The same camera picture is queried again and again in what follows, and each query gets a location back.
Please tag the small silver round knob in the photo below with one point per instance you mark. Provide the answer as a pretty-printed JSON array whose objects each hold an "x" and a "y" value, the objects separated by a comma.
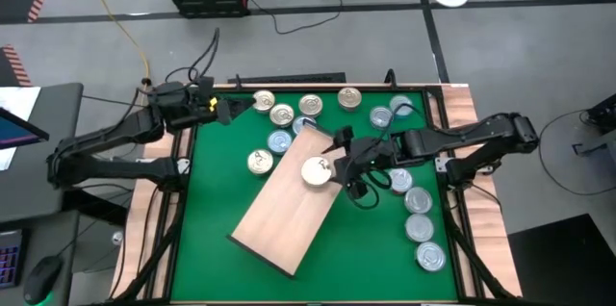
[{"x": 117, "y": 237}]

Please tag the dark grey desk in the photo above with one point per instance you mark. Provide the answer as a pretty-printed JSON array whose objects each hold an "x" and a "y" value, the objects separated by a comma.
[{"x": 29, "y": 190}]

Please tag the tilted monitor screen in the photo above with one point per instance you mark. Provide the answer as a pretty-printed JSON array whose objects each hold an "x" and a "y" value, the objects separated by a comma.
[{"x": 17, "y": 133}]

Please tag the black table frame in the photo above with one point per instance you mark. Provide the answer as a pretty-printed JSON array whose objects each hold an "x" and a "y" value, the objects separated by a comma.
[{"x": 313, "y": 88}]

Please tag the wooden shelf riser black legs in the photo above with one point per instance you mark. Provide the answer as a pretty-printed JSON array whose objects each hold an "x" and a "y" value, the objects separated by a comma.
[{"x": 284, "y": 221}]

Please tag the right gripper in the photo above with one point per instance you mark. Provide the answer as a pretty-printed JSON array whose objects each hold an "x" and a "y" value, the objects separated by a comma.
[{"x": 366, "y": 154}]

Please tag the dark keyboard desk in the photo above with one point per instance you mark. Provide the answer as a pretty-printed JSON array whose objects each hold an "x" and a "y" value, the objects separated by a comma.
[{"x": 53, "y": 234}]

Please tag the black frame strut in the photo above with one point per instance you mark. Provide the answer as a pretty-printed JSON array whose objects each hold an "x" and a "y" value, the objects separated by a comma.
[
  {"x": 144, "y": 260},
  {"x": 479, "y": 258}
]

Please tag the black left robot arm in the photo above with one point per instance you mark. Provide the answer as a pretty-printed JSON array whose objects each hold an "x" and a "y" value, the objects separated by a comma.
[{"x": 115, "y": 130}]

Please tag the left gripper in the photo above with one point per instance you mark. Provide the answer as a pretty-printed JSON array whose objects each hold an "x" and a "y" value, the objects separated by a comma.
[{"x": 199, "y": 116}]

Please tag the silver-lid can red label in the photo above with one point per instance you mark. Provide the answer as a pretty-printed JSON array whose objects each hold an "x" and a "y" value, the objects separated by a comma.
[
  {"x": 400, "y": 181},
  {"x": 418, "y": 200},
  {"x": 419, "y": 227},
  {"x": 430, "y": 256}
]

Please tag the black power strip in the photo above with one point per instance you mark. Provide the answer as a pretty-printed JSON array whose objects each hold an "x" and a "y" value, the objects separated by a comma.
[{"x": 289, "y": 78}]

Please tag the green table mat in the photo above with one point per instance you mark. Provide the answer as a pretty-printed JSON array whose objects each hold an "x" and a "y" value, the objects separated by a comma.
[{"x": 366, "y": 258}]

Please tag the black equipment stand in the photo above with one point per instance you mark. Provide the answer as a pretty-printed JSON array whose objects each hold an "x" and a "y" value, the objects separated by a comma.
[{"x": 604, "y": 113}]

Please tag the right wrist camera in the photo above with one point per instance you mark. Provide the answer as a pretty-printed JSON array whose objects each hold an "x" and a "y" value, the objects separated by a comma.
[{"x": 357, "y": 189}]

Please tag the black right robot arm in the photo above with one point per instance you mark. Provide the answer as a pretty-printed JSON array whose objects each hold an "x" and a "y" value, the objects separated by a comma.
[{"x": 462, "y": 138}]

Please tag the black computer mouse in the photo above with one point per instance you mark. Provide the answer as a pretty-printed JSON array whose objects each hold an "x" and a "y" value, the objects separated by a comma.
[{"x": 43, "y": 278}]

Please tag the white paper sheet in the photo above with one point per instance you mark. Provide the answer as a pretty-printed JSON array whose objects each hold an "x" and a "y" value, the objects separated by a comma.
[{"x": 21, "y": 99}]

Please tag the small hazard-striped floor mat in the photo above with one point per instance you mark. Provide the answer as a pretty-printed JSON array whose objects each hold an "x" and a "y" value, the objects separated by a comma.
[{"x": 7, "y": 68}]

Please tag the backlit keyboard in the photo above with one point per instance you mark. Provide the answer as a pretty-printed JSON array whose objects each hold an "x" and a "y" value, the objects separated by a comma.
[{"x": 9, "y": 260}]

